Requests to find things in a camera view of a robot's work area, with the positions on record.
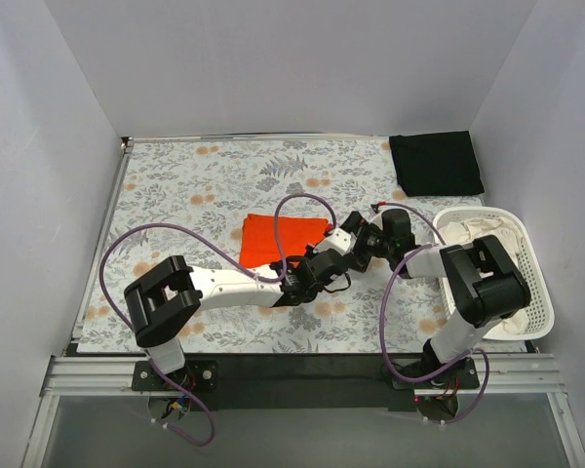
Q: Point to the floral patterned table mat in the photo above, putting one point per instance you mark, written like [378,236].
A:
[192,197]

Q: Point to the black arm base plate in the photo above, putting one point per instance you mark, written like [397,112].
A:
[299,381]

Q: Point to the folded black t shirt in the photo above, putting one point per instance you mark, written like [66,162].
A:
[441,164]

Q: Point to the white perforated laundry basket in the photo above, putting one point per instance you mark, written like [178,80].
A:
[540,312]

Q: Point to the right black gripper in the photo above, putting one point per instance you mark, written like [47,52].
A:
[363,245]

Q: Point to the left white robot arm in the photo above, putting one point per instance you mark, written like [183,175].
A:
[162,301]

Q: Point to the orange t shirt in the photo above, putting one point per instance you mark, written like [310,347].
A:
[259,244]

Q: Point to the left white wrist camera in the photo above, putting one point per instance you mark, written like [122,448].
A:
[338,240]

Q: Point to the aluminium frame rail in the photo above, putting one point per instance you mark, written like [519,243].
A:
[86,418]

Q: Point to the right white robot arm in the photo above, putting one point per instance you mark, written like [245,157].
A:
[485,283]

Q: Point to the cream t shirt in basket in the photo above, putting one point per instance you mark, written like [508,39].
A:
[510,236]

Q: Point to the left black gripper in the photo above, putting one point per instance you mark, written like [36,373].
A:
[309,273]

